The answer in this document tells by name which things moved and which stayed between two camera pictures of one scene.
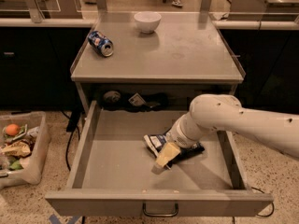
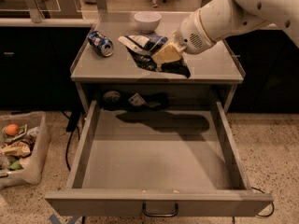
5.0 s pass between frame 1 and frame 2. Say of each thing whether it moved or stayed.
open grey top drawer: stayed
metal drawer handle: stayed
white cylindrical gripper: moved
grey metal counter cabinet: stayed
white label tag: stayed
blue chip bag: moved
